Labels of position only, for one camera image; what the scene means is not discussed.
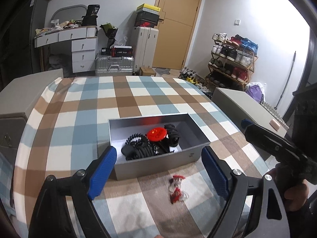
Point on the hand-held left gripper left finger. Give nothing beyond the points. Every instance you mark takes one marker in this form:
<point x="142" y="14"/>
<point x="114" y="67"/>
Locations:
<point x="102" y="173"/>

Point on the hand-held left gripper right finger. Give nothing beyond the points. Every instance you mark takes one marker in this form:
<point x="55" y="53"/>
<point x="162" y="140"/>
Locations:
<point x="215" y="176"/>

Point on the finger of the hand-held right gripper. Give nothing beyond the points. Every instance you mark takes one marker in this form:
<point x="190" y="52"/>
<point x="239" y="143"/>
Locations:
<point x="265" y="137"/>

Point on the black hair claw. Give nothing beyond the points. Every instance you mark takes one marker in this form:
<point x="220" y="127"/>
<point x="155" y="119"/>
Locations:
<point x="128" y="151"/>

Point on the red ornament clear hair clip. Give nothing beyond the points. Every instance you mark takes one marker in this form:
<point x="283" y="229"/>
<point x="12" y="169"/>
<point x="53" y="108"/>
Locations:
<point x="177" y="179"/>
<point x="177" y="194"/>

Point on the black hair clip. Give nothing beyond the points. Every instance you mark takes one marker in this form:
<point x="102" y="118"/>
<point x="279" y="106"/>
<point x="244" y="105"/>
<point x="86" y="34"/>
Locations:
<point x="166" y="148"/>

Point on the grey storage box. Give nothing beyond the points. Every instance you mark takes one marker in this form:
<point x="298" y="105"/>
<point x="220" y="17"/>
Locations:
<point x="158" y="164"/>

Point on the red round disc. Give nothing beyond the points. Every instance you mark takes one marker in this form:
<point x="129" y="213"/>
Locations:
<point x="157" y="133"/>

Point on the person's right hand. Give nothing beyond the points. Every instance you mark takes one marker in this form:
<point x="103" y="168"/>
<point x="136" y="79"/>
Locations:
<point x="294" y="194"/>

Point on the small pink block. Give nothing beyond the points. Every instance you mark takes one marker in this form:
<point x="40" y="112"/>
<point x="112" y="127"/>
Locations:
<point x="275" y="124"/>

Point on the grey cabinet with pink block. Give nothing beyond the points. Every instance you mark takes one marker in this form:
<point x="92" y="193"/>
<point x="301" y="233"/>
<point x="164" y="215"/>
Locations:
<point x="237" y="104"/>

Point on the purple bag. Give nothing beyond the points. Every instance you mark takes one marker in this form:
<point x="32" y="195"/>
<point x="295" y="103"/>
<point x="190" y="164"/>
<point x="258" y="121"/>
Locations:
<point x="256" y="93"/>

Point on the black framed glass door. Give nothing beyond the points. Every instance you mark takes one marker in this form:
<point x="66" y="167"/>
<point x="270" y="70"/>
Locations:
<point x="303" y="104"/>

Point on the black ribbed scrunchie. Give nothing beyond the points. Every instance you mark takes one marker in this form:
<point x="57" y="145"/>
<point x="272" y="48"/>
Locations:
<point x="173" y="135"/>

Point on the wooden shoe rack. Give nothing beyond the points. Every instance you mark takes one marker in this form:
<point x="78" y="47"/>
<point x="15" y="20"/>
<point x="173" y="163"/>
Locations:
<point x="252" y="67"/>

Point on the collection of sneakers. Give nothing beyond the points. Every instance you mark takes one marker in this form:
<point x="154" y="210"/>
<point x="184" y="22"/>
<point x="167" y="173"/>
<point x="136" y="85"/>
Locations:
<point x="232" y="54"/>

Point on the pile of loose shoes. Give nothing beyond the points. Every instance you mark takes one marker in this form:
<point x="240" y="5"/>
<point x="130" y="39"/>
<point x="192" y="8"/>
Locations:
<point x="195" y="79"/>

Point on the silver suitcase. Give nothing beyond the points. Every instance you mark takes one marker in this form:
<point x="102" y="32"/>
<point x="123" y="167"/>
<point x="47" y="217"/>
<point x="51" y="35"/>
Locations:
<point x="112" y="65"/>

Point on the brown cardboard box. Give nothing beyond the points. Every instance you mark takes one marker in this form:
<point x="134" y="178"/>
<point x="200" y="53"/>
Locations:
<point x="147" y="72"/>

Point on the grey floor mat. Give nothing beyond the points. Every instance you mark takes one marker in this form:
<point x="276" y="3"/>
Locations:
<point x="163" y="71"/>

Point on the grey cloth bundle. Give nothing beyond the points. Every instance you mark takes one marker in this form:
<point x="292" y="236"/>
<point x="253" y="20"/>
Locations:
<point x="59" y="63"/>

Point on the small black box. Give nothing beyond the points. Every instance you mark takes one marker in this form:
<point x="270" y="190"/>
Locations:
<point x="106" y="51"/>

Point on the black box red stripe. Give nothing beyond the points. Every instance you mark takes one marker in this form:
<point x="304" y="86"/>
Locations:
<point x="121" y="52"/>

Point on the white dressing desk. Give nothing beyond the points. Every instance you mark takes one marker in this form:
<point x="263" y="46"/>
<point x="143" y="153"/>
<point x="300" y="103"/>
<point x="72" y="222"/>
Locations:
<point x="83" y="52"/>

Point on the white suitcase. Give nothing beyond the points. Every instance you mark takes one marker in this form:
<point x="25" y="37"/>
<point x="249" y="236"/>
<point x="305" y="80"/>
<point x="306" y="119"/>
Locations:
<point x="145" y="49"/>

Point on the clear plastic bag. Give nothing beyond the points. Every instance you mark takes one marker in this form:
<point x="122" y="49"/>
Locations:
<point x="121" y="41"/>

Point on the wooden door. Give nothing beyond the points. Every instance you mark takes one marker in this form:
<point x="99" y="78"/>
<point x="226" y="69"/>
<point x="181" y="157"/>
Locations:
<point x="178" y="29"/>

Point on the black wrapped bouquet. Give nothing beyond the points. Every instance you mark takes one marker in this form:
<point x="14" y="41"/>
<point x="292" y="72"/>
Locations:
<point x="110" y="33"/>

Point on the pile of desk clutter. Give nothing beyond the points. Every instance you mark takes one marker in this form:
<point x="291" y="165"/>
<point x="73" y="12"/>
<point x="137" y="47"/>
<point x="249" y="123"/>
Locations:
<point x="59" y="27"/>

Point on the black shoe box red logo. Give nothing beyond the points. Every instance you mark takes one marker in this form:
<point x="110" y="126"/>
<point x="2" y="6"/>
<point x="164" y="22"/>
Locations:
<point x="146" y="24"/>

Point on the black bag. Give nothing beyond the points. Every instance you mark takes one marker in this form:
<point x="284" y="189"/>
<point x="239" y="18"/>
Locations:
<point x="91" y="14"/>

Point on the plain black shoe box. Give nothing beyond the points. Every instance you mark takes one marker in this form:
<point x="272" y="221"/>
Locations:
<point x="147" y="15"/>

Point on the arched grey mirror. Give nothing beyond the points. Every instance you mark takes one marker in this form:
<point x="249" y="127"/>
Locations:
<point x="66" y="12"/>

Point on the white light switch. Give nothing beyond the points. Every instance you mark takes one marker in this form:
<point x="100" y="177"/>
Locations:
<point x="237" y="22"/>

